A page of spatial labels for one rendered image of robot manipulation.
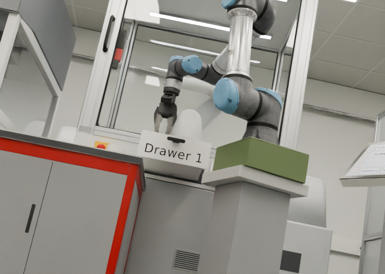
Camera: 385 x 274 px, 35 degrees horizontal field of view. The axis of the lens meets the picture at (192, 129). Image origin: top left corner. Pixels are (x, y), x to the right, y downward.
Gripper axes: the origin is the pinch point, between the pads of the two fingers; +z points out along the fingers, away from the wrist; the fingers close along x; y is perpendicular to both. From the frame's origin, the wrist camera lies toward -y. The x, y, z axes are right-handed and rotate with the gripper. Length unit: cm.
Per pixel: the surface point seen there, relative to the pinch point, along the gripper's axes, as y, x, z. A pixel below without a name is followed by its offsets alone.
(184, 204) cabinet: 25.2, -13.8, 24.4
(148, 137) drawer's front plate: -9.8, 3.8, 5.2
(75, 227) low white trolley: -37, 17, 48
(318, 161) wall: 368, -116, -91
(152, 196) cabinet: 23.9, 1.4, 23.8
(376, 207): 218, -144, -28
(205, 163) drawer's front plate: -7.8, -21.0, 10.9
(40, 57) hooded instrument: 47, 78, -40
